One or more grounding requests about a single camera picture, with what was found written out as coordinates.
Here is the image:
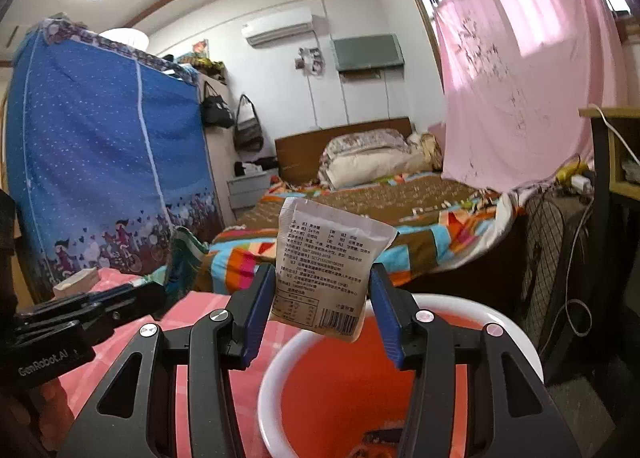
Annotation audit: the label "white nightstand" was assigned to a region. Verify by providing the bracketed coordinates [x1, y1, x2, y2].
[226, 173, 273, 211]

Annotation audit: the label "pink floral hanging sheet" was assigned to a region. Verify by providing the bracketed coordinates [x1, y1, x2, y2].
[432, 0, 628, 193]

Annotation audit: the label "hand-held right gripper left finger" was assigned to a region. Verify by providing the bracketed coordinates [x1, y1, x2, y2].
[57, 263, 277, 458]

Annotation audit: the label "pink checked blanket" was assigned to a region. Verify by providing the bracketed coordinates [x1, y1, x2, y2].
[37, 268, 311, 458]

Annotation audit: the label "white round lampshade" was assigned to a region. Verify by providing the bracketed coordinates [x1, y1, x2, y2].
[100, 28, 149, 51]

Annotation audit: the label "beige pillow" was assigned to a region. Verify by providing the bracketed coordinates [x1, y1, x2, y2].
[327, 150, 436, 189]

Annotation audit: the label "wooden bed headboard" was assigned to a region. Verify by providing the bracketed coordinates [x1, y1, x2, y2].
[274, 117, 413, 186]

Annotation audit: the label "floral pillow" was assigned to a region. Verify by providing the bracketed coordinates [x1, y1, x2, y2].
[320, 129, 411, 163]

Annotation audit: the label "yellow tool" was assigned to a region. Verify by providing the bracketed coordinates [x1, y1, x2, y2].
[555, 163, 586, 183]

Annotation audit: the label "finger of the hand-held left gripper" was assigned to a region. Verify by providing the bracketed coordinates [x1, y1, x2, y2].
[87, 288, 167, 339]
[55, 283, 161, 303]

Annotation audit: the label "pile of colourful items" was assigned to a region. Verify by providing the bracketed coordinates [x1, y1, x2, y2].
[160, 40, 228, 83]

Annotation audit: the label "black floor fan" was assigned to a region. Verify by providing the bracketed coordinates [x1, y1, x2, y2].
[522, 188, 608, 384]

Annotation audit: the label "white air conditioner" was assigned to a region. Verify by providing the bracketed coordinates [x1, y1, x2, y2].
[241, 6, 315, 46]

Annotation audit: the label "white cable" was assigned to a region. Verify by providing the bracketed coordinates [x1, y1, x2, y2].
[587, 105, 640, 163]

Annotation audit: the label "grey cable loop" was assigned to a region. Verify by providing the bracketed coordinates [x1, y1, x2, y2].
[562, 208, 594, 337]

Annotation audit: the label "tall light wood cabinet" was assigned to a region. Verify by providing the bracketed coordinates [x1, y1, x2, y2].
[197, 75, 238, 226]

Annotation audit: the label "white printed food packet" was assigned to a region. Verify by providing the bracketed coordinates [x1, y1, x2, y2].
[270, 197, 399, 343]

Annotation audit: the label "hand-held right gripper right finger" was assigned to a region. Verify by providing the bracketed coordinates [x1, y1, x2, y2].
[369, 263, 583, 458]

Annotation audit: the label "orange bucket with white rim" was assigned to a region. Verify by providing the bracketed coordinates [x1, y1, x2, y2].
[257, 293, 545, 458]

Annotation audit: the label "dark blue snack wrapper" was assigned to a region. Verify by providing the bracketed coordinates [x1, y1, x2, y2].
[357, 430, 406, 458]

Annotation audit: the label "black items on nightstand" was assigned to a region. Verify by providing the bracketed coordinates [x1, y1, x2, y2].
[235, 156, 278, 177]

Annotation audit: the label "grey shoulder bag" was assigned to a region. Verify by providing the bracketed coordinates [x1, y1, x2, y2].
[233, 94, 265, 153]

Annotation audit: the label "green striped packet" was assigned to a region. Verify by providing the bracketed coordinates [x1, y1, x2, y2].
[167, 227, 211, 296]

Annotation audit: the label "black handbag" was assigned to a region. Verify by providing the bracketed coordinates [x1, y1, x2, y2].
[200, 81, 235, 129]

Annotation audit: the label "yellowish folded blanket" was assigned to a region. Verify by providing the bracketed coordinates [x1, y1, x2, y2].
[407, 134, 443, 171]

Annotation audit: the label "colourful patchwork bedspread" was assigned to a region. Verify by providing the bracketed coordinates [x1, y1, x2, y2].
[207, 173, 526, 293]

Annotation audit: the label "blue dotted fabric wardrobe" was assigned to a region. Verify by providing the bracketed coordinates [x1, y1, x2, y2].
[5, 20, 223, 303]

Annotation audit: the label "green covered wall television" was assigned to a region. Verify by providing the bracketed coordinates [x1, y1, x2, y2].
[330, 34, 405, 73]

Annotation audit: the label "beige cardboard box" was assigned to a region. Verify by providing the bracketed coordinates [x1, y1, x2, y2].
[52, 268, 101, 299]

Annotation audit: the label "wooden desk with black frame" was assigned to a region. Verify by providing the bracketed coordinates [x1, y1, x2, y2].
[579, 106, 640, 389]

